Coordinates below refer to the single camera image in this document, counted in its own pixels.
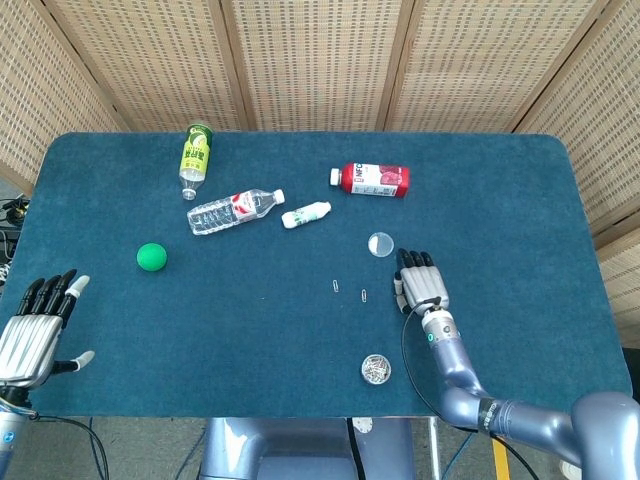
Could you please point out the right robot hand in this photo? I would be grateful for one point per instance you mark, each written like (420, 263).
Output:
(424, 287)

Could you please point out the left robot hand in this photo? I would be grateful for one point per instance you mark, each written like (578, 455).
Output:
(27, 347)

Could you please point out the round clear plastic lid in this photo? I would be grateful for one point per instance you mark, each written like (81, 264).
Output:
(381, 244)

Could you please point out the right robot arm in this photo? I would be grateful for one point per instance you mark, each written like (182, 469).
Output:
(530, 420)

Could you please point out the round clear paper clip container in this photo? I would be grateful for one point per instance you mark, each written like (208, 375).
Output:
(376, 369)

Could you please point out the red juice bottle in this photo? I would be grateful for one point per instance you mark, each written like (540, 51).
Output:
(380, 180)

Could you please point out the small white bottle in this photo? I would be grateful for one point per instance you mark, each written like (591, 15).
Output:
(300, 216)

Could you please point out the green ball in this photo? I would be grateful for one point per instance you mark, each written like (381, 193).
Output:
(151, 257)

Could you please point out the metal table leg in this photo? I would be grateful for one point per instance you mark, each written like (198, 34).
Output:
(435, 450)

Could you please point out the blue felt table cover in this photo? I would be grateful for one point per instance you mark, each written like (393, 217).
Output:
(250, 340)

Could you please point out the blue-grey robot torso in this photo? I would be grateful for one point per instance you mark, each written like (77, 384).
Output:
(300, 450)

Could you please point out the clear water bottle red label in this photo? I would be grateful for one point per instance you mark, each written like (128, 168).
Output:
(220, 215)

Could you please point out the bamboo folding screen panel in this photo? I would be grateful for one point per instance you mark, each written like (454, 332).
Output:
(45, 90)
(480, 65)
(320, 65)
(610, 125)
(160, 65)

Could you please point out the white sneaker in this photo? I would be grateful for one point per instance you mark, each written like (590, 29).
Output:
(570, 469)

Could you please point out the yellow-green label drink bottle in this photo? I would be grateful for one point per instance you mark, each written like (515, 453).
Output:
(195, 160)

